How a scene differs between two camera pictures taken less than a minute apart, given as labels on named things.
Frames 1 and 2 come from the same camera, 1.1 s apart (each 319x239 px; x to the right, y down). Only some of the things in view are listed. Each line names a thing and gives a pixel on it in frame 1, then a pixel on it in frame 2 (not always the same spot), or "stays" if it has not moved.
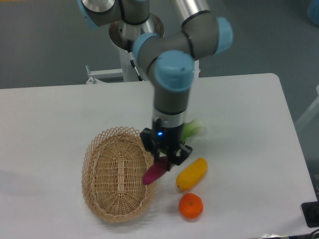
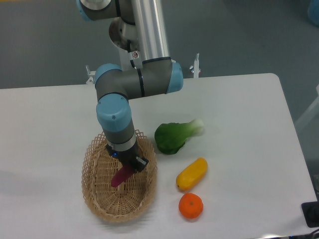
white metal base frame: [91, 79] stays
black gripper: [166, 137] -> [126, 157]
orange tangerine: [191, 205] stays
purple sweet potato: [156, 170] -> [122, 175]
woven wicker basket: [114, 166] stays
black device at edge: [310, 210] stays
